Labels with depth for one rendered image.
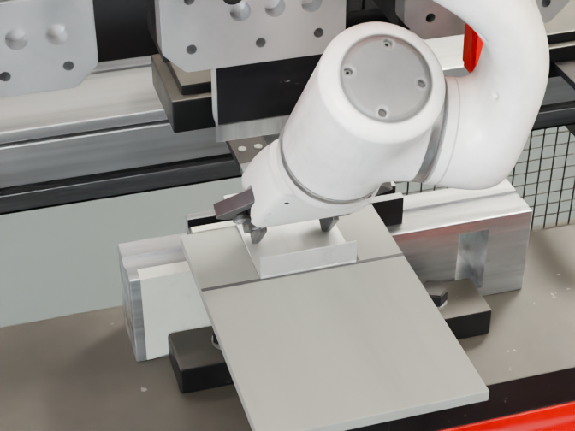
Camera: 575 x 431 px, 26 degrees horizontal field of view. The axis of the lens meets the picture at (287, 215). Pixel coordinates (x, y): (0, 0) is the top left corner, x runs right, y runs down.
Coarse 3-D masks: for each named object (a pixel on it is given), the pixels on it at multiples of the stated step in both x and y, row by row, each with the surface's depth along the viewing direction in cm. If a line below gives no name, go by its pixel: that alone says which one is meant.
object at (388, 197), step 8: (392, 184) 117; (384, 192) 117; (392, 192) 117; (400, 192) 116; (376, 200) 115; (384, 200) 115; (392, 200) 115; (400, 200) 115; (376, 208) 115; (384, 208) 115; (392, 208) 116; (400, 208) 116; (192, 216) 113; (200, 216) 113; (208, 216) 113; (384, 216) 116; (392, 216) 116; (400, 216) 116; (192, 224) 113; (200, 224) 113; (384, 224) 116; (392, 224) 117; (192, 232) 111
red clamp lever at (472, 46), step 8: (472, 32) 100; (464, 40) 102; (472, 40) 100; (480, 40) 100; (464, 48) 102; (472, 48) 101; (480, 48) 101; (464, 56) 102; (472, 56) 101; (464, 64) 103; (472, 64) 102
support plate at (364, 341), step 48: (192, 240) 109; (240, 240) 109; (384, 240) 109; (240, 288) 104; (288, 288) 104; (336, 288) 104; (384, 288) 104; (240, 336) 99; (288, 336) 99; (336, 336) 99; (384, 336) 99; (432, 336) 99; (240, 384) 94; (288, 384) 94; (336, 384) 94; (384, 384) 94; (432, 384) 94; (480, 384) 94
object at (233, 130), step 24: (216, 72) 103; (240, 72) 104; (264, 72) 104; (288, 72) 105; (312, 72) 106; (216, 96) 104; (240, 96) 105; (264, 96) 106; (288, 96) 106; (216, 120) 106; (240, 120) 106; (264, 120) 108
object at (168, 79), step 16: (160, 64) 132; (160, 80) 130; (176, 80) 128; (192, 80) 127; (208, 80) 127; (160, 96) 132; (176, 96) 126; (192, 96) 126; (208, 96) 126; (176, 112) 126; (192, 112) 127; (208, 112) 127; (176, 128) 127; (192, 128) 128; (240, 144) 122; (256, 144) 122; (240, 160) 120
